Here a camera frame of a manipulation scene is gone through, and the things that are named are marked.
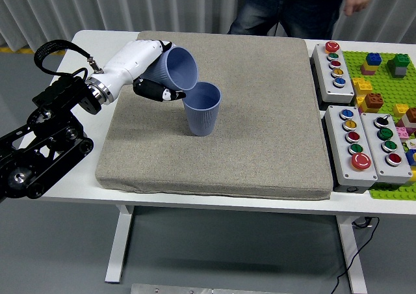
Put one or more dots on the person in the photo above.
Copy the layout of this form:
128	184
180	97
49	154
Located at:
286	11

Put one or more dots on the green grey brick stack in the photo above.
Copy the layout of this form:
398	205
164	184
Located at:
399	61

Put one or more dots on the yellow floor tape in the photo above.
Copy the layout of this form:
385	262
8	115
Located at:
16	50

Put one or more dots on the brown orange yellow brick stack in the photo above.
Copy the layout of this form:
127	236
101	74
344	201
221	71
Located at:
373	100

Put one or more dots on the green studded baseplate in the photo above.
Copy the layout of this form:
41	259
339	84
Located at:
383	82

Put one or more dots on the blue yellow purple brick stack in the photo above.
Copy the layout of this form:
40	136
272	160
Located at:
373	59

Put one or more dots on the grey pleated curtain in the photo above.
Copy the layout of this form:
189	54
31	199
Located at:
130	4

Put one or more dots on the grey box with selector knob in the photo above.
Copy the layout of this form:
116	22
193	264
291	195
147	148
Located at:
377	157

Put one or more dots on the brown white pink brick stack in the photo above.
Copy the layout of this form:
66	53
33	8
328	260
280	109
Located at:
412	113

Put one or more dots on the blue ribbed plastic cup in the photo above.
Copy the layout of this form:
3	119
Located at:
201	121
182	69

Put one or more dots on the large yellow brick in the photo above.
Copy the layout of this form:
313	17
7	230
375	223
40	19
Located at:
361	85

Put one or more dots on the grey-brown fabric mat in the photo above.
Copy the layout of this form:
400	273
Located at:
260	128

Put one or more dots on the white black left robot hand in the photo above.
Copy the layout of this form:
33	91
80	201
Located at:
130	60

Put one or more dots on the yellow edge brick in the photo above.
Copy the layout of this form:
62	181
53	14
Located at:
413	175

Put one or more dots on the small yellow brick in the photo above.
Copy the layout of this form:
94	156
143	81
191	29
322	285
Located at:
400	109

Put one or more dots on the grey five-button control box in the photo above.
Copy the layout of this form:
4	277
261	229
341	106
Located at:
325	79
338	151

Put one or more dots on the white table leg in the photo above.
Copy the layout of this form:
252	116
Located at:
117	248
352	258

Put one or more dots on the blue yellow brick pair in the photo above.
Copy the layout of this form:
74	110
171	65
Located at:
412	157

